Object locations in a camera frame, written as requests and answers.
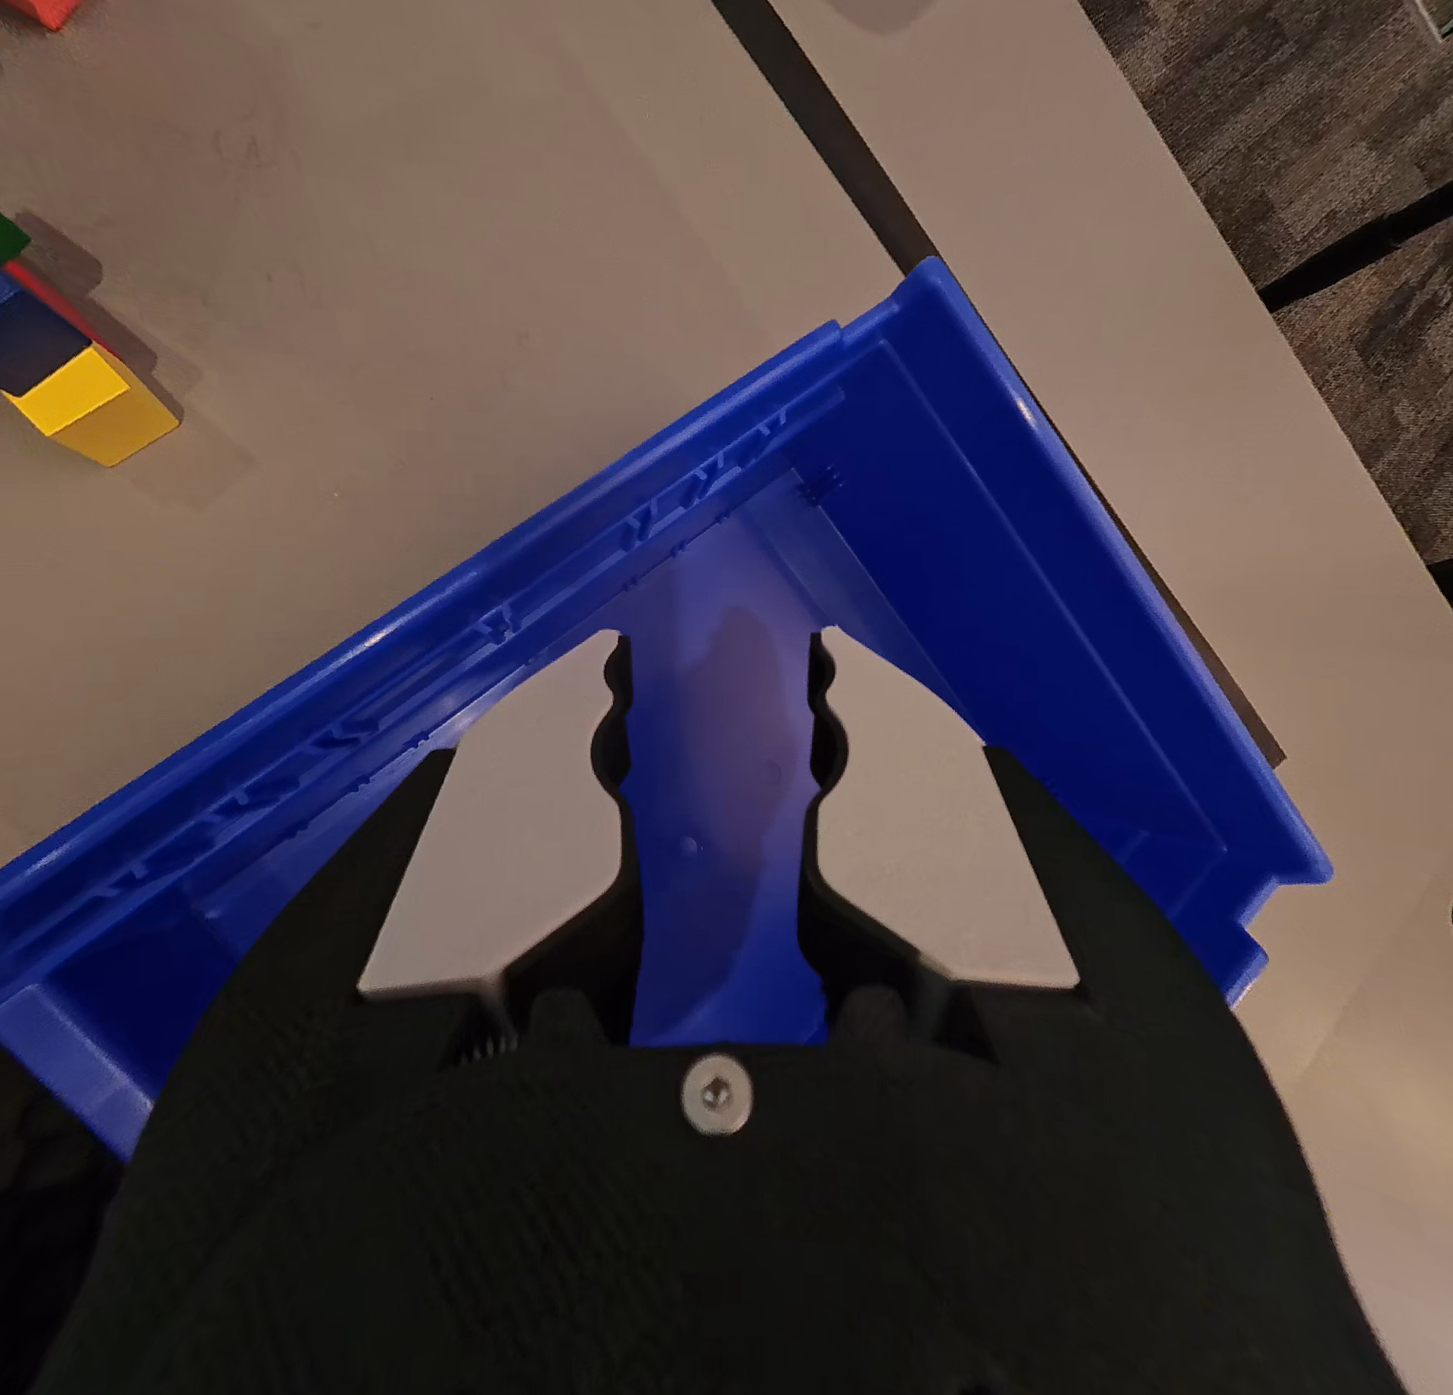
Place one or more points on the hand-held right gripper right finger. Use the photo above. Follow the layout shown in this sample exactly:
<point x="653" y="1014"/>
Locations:
<point x="933" y="838"/>

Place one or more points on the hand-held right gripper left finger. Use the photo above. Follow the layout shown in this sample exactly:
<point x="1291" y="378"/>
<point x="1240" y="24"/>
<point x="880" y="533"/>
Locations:
<point x="502" y="828"/>

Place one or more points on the blue plastic bin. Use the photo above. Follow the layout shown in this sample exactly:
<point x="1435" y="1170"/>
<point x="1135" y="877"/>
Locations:
<point x="998" y="578"/>

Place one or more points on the yellow wooden cube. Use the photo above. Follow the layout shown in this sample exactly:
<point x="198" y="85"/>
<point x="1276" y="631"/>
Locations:
<point x="94" y="419"/>

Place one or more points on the red wooden cube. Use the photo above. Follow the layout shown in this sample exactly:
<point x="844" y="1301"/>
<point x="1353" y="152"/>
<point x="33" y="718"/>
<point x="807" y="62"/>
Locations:
<point x="59" y="311"/>

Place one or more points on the dark stand base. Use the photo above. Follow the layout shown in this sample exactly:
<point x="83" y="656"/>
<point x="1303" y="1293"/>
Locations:
<point x="1439" y="583"/>

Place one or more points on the blue wooden cube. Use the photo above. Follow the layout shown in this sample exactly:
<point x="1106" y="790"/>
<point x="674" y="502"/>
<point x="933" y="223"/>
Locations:
<point x="33" y="353"/>

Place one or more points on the black stand foot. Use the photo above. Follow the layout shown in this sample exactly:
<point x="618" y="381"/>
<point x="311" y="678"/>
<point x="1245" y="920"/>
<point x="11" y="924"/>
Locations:
<point x="1363" y="253"/>

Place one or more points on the green wooden cube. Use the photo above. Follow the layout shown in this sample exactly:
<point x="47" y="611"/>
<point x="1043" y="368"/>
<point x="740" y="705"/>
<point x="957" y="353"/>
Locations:
<point x="11" y="237"/>

